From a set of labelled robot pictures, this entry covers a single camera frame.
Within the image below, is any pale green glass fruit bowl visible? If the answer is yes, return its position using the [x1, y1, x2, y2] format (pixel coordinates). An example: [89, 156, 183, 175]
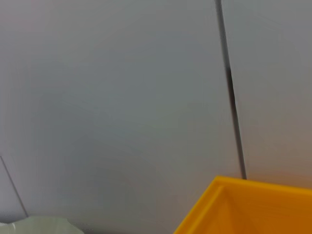
[0, 215, 85, 234]

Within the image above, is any yellow plastic storage bin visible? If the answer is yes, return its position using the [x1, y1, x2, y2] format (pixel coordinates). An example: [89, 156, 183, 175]
[172, 175, 312, 234]

